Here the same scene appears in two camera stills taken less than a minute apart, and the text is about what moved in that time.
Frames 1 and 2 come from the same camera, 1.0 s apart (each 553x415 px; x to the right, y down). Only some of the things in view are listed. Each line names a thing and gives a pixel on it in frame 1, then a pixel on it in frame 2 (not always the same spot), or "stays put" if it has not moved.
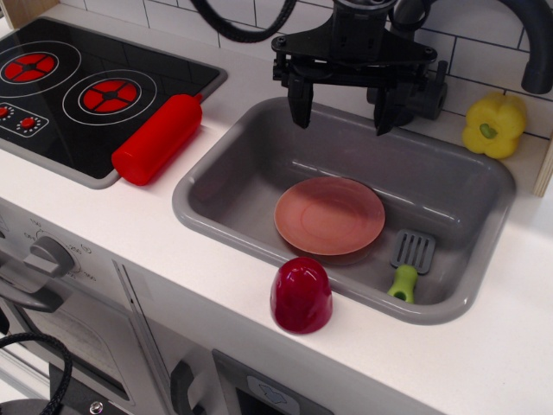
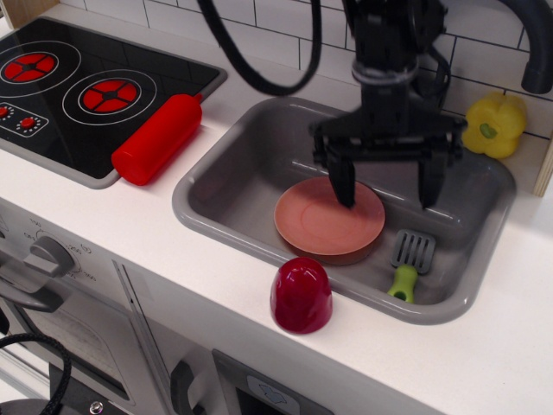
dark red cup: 301,300 stays put
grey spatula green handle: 413,252 stays put
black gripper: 353,47 -> 386,128
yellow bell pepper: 493,124 stays put
